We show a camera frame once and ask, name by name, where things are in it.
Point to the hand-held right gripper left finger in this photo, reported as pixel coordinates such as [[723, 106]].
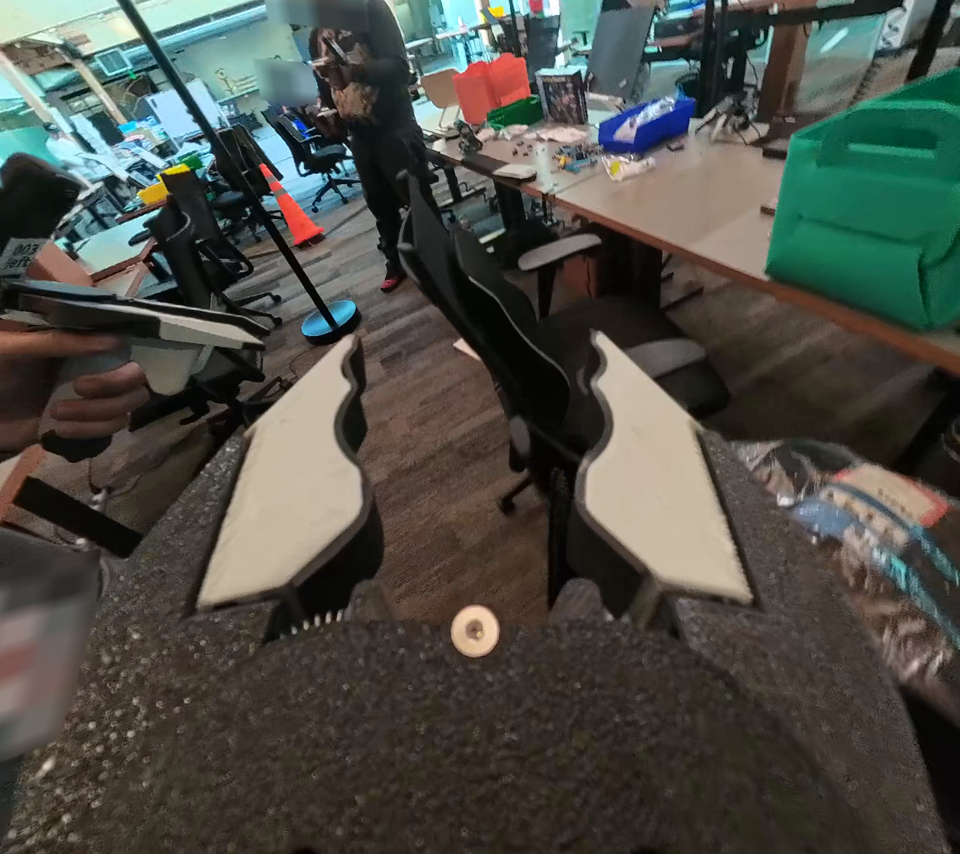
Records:
[[292, 494]]

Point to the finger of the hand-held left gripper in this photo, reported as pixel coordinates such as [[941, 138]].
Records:
[[217, 336]]

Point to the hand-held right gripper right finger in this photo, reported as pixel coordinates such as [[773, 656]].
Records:
[[660, 501]]

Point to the person's left hand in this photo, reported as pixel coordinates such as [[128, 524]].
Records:
[[60, 381]]

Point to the black swivel chair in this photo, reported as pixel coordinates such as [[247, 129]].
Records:
[[315, 156], [195, 239]]

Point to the black pole stand blue base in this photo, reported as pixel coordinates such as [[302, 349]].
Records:
[[330, 327]]

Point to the orange traffic cone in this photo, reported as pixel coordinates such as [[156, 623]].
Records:
[[294, 213]]

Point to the black office chair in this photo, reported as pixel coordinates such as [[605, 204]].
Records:
[[427, 231], [525, 359]]

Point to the clear plastic bag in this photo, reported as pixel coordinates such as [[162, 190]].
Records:
[[862, 516], [626, 168]]

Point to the blue black toy robot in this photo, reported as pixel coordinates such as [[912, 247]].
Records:
[[469, 135]]

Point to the teal box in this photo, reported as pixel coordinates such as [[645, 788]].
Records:
[[862, 231]]

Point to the pile of toy building parts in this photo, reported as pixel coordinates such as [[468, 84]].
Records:
[[574, 156]]

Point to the orange box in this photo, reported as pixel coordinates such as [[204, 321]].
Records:
[[491, 89]]

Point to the blue plastic bin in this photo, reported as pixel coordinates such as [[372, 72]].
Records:
[[645, 130]]

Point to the spare black grey gripper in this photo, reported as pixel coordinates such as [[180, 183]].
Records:
[[724, 117]]

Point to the bundle of clear plastic bags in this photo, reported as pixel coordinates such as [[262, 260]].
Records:
[[654, 109]]

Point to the dark printed kit box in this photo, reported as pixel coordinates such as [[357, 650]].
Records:
[[562, 95]]

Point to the wooden post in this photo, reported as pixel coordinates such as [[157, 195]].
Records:
[[799, 6]]

